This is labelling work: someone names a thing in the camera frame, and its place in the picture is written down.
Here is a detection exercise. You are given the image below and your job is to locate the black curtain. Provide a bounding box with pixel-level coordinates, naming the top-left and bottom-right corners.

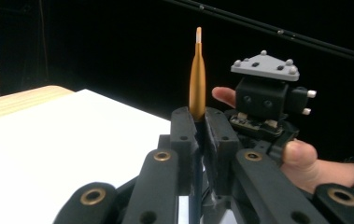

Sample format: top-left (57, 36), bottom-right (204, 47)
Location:
top-left (0, 0), bottom-right (354, 162)

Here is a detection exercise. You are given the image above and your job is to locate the black metal frame bar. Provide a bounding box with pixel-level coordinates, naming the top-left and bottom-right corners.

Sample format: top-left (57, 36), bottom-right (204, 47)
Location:
top-left (164, 0), bottom-right (354, 67)

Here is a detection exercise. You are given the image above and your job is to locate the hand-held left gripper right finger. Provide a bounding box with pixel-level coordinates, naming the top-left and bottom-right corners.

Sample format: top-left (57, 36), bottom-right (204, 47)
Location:
top-left (204, 106), bottom-right (242, 196)

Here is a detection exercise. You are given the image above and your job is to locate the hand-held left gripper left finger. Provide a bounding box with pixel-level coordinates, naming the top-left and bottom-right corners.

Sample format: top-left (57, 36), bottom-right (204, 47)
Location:
top-left (158, 105), bottom-right (199, 197)

